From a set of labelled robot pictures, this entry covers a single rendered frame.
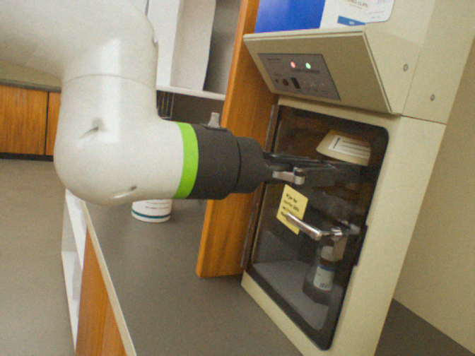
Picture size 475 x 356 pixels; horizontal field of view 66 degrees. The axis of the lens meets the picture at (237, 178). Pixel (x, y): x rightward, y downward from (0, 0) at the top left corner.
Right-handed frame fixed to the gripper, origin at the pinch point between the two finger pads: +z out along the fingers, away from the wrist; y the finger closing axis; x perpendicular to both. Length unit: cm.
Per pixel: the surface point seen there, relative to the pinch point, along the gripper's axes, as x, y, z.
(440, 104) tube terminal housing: -12.8, -4.5, 12.5
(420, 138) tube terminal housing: -7.4, -4.6, 10.3
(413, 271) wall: 29, 12, 48
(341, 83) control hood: -13.2, 3.3, -0.9
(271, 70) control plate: -14.0, 22.3, -1.9
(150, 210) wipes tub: 33, 67, -8
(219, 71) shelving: -17, 150, 47
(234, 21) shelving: -42, 142, 47
